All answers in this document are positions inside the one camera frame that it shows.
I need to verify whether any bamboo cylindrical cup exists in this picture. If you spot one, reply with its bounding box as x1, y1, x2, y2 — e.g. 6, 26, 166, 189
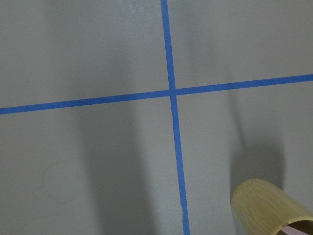
230, 178, 313, 235

